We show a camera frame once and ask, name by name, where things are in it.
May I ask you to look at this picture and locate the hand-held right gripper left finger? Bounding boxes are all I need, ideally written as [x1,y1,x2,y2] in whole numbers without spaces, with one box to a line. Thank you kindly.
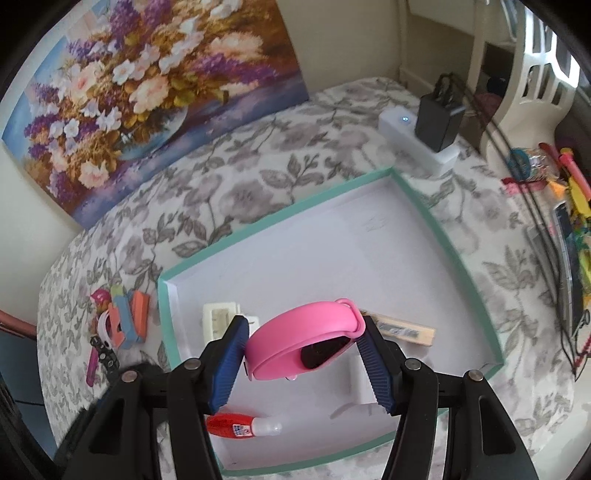
[55,315,250,480]

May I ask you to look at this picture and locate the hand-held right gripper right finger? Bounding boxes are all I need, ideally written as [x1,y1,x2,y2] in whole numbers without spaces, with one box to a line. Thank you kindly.
[358,316,541,480]

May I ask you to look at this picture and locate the white charger adapter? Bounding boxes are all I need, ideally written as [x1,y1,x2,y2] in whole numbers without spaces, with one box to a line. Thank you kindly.
[344,353,384,407]

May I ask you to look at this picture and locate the gold rectangular tube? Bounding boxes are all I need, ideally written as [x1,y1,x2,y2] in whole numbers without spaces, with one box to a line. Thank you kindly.
[359,310,437,346]

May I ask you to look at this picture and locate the white claw hair clip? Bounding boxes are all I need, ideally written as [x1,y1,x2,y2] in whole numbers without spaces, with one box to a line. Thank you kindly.
[202,301,262,344]

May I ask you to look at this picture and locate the red correction fluid bottle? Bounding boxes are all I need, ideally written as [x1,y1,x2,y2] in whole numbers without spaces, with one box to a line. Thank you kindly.
[205,413,283,437]

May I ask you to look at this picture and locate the pink smart watch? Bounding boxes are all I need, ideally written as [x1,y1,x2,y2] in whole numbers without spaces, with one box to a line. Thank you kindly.
[244,298,365,381]

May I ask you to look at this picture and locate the salmon and blue plastic toy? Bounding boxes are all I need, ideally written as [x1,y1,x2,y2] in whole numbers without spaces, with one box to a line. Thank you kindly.
[108,284,151,349]

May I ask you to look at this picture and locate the teal box lid tray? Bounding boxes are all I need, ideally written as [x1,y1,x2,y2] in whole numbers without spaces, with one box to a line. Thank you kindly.
[157,167,505,477]

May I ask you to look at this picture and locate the black toy car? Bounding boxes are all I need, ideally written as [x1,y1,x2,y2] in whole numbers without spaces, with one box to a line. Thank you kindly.
[91,336,121,374]

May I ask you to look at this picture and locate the dark blue panel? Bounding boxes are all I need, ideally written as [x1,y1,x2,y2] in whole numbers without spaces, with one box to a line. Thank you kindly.
[0,335,47,407]

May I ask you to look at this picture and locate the pink board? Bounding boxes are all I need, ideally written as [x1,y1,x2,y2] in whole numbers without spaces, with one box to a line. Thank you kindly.
[0,309,38,340]

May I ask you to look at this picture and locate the white power strip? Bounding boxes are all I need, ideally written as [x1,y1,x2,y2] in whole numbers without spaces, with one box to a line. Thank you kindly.
[379,108,460,178]

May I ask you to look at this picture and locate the black plug adapter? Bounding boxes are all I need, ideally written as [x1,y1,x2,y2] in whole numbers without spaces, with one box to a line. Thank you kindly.
[414,74,467,153]

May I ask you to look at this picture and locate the clutter of colourful toys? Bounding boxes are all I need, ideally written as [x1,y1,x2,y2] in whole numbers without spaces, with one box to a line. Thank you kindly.
[503,142,591,384]

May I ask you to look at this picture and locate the white chair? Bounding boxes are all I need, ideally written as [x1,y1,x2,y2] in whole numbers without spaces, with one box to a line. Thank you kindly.
[485,18,583,174]

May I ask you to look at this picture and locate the floral painting canvas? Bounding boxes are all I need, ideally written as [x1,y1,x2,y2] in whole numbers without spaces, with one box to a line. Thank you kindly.
[1,0,310,230]

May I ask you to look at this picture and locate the black cable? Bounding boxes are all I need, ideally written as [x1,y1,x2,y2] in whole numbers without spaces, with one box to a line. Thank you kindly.
[436,71,591,384]

